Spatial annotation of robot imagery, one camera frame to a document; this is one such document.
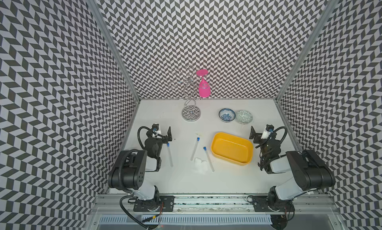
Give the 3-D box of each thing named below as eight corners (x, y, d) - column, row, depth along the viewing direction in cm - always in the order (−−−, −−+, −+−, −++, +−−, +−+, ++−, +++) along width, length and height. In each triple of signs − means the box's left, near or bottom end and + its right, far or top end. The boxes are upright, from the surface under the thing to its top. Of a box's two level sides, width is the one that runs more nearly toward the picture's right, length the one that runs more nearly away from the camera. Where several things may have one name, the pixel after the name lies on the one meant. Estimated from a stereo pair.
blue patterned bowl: (219, 122, 106) (220, 118, 102) (218, 111, 112) (218, 107, 108) (235, 122, 106) (236, 118, 102) (233, 112, 112) (234, 107, 108)
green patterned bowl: (237, 124, 105) (238, 120, 102) (235, 113, 111) (236, 110, 108) (252, 124, 105) (253, 120, 102) (249, 113, 111) (250, 110, 108)
